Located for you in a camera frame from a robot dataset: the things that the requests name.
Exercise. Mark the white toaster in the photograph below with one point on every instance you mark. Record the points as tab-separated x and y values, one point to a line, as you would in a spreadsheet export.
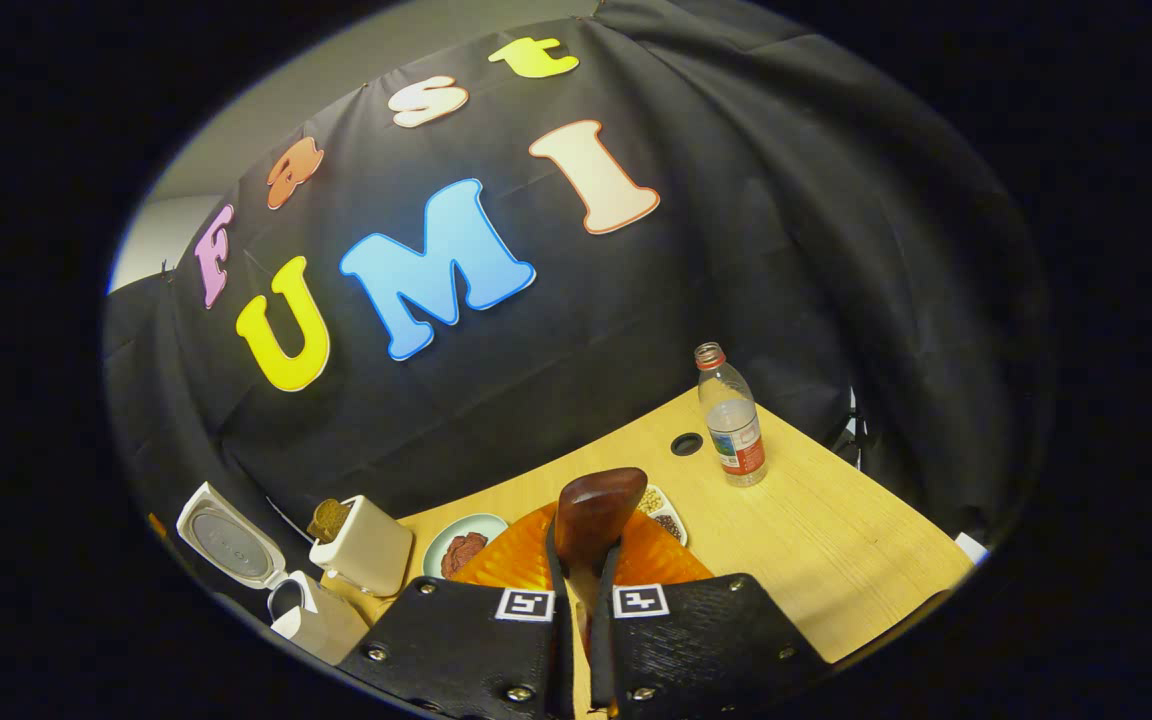
371	550

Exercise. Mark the black backdrop cloth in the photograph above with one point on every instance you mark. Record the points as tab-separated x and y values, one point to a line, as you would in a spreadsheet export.
586	380

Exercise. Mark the dark wooden spoon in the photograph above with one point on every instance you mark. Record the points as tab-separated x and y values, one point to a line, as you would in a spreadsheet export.
596	505

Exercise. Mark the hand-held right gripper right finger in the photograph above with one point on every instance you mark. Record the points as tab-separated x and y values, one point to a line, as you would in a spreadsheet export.
696	645

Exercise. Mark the pale green plate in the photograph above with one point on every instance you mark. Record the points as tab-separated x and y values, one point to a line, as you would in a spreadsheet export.
466	524

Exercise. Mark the brown bread slice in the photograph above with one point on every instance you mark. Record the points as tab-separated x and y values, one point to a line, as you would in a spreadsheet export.
329	518

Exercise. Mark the white divided grain dish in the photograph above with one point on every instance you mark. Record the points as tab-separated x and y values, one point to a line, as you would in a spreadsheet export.
664	512

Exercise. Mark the white rice cooker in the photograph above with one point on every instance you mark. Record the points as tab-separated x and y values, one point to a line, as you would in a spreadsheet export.
231	545

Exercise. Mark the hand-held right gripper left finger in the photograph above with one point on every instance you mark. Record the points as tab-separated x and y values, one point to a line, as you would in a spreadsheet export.
466	650

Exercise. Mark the red meat piece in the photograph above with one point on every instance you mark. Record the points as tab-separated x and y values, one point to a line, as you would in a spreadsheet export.
453	562
474	545

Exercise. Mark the clear water bottle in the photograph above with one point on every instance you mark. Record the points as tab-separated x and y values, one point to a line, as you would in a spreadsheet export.
733	420

